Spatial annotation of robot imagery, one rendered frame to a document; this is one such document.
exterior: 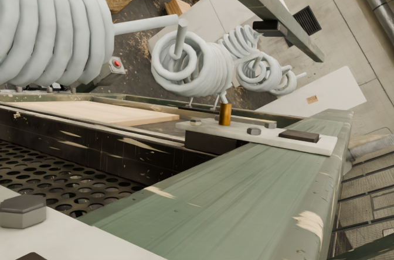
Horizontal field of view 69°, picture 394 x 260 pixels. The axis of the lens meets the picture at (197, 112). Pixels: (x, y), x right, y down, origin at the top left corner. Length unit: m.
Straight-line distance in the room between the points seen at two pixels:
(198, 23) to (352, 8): 6.25
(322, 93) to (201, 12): 2.18
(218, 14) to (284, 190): 3.46
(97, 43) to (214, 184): 0.11
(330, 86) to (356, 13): 4.86
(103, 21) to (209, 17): 3.51
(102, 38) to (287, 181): 0.15
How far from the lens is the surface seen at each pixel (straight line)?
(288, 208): 0.17
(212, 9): 3.68
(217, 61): 0.32
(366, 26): 9.24
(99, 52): 0.17
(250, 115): 1.37
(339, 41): 9.19
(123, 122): 0.95
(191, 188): 0.18
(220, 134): 0.35
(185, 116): 1.24
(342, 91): 4.67
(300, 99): 4.73
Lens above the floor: 1.98
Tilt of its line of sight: 27 degrees down
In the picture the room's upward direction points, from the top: 61 degrees clockwise
